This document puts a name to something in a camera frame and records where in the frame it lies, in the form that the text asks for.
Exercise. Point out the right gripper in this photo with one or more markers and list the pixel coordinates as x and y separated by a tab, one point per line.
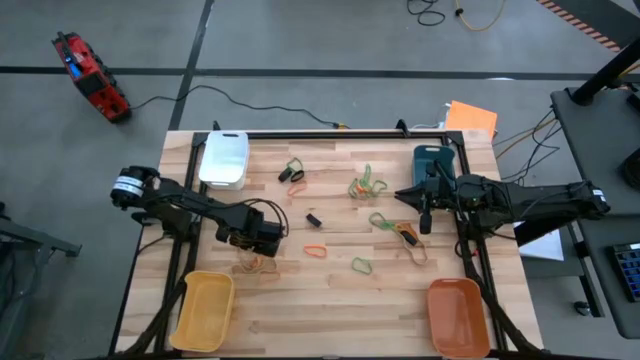
435	195

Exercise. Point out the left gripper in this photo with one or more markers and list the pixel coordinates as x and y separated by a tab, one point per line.
265	235

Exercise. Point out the wide black rubber band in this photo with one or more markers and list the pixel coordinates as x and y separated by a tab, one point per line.
285	175
313	220
409	238

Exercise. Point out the thin black rubber band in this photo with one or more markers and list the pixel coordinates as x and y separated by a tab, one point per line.
303	175

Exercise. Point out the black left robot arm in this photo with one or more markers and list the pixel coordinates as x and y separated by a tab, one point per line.
165	195

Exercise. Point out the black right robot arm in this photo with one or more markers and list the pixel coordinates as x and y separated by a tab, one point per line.
540	202

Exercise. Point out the teal plastic basket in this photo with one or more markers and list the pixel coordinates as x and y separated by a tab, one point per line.
420	152

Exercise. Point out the white plastic basket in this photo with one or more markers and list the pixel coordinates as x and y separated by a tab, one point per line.
223	160

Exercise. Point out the yellow plastic basket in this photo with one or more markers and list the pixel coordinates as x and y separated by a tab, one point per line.
205	310

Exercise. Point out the orange paper sheet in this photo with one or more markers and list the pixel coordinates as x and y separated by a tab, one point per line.
472	120

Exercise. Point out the black metal bar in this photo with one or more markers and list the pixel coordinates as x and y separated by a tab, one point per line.
535	232

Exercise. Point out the orange plastic basket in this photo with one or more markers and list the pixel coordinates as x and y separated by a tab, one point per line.
460	320

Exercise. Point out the white paper sheet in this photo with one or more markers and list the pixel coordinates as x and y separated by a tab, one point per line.
545	247

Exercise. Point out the grey side desk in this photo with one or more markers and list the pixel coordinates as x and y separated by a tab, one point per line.
600	150

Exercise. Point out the black caster wheel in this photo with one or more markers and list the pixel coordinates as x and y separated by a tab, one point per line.
582	307

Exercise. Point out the black round object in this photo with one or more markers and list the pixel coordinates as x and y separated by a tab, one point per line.
634	170

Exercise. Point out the grey metal stand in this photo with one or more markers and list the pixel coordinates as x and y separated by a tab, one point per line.
40	242

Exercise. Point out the keyboard with coloured keys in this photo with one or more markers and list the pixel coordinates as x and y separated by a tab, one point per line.
630	272

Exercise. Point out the black slanted pole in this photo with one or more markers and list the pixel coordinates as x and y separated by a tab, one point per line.
607	75

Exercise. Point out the black mat striped edge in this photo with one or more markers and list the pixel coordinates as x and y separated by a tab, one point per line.
600	15

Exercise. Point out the black metal table frame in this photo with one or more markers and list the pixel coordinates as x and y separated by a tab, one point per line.
350	135

